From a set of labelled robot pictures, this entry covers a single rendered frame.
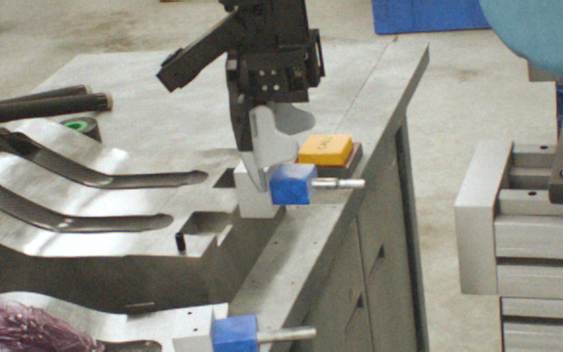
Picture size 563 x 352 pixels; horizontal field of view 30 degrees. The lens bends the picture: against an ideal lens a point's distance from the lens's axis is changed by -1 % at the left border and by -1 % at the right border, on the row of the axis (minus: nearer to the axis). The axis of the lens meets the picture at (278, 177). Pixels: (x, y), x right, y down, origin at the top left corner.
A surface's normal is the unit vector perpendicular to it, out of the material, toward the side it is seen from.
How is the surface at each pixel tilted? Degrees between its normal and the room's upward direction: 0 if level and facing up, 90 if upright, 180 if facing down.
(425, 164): 0
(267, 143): 79
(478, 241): 90
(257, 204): 90
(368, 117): 0
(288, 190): 90
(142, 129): 0
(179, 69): 90
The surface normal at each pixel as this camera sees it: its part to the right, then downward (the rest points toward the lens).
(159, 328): -0.15, -0.89
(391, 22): -0.24, 0.46
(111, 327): 0.10, -0.90
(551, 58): -0.70, 0.50
